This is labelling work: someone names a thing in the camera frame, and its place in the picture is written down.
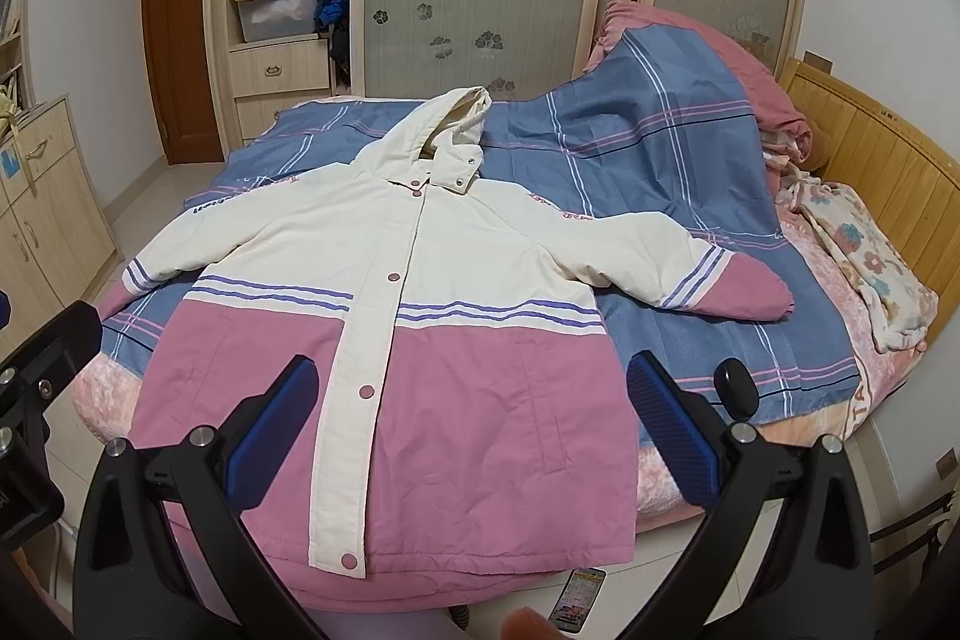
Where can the wooden headboard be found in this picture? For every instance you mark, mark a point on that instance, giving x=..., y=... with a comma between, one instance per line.
x=908, y=182

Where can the person's right hand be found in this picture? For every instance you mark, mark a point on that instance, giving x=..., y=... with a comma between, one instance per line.
x=526, y=624

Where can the brown wooden door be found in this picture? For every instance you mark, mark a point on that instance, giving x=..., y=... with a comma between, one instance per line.
x=178, y=81

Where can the pink quilt roll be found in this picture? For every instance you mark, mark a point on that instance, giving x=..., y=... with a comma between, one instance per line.
x=785, y=131

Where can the light wood side cabinet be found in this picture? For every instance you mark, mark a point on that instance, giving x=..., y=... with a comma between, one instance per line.
x=56, y=245

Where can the pink and cream hooded jacket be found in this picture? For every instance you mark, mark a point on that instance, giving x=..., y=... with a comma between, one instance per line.
x=473, y=428

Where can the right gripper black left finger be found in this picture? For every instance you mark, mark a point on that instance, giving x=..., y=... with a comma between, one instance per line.
x=130, y=578

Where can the wardrobe drawer unit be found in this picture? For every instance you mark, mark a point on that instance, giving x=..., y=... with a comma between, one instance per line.
x=271, y=76

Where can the blue plaid duvet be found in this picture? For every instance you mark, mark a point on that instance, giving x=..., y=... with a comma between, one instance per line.
x=655, y=127

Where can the pink floral bed sheet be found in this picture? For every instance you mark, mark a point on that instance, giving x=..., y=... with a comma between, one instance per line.
x=824, y=376

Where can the clear plastic storage box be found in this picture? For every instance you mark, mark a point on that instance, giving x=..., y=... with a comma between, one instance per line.
x=262, y=20

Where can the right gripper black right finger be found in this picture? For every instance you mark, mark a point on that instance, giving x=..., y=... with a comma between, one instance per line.
x=815, y=578

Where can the colourful small packet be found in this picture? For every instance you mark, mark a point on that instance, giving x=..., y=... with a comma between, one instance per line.
x=576, y=600

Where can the floral cream blanket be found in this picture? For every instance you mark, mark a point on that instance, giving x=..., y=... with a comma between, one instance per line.
x=901, y=309

